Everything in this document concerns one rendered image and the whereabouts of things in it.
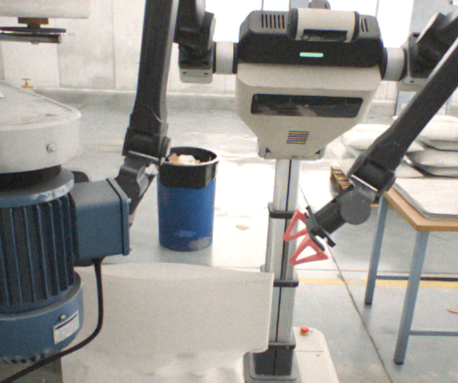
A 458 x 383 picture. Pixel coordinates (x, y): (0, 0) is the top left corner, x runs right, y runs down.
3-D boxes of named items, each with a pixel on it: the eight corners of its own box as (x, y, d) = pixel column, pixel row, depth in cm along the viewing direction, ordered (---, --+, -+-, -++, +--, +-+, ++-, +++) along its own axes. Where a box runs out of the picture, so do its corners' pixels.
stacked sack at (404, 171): (404, 168, 462) (407, 155, 458) (422, 183, 422) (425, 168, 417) (337, 166, 460) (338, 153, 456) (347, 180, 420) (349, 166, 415)
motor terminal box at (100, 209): (118, 243, 78) (115, 175, 74) (134, 271, 70) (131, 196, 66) (64, 251, 74) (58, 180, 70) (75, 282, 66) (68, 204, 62)
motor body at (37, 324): (96, 309, 78) (87, 163, 70) (68, 374, 64) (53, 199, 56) (2, 307, 78) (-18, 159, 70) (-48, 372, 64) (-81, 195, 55)
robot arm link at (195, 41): (210, 29, 118) (189, 23, 118) (210, 5, 108) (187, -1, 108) (200, 62, 116) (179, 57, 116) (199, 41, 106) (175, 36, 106)
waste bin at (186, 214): (219, 227, 379) (221, 147, 358) (218, 256, 331) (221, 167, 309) (157, 224, 378) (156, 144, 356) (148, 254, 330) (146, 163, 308)
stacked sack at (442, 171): (441, 160, 497) (444, 148, 493) (475, 180, 435) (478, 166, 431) (401, 159, 494) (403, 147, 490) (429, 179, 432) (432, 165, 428)
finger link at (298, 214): (277, 242, 104) (310, 215, 102) (273, 226, 111) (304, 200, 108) (297, 260, 107) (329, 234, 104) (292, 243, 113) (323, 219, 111)
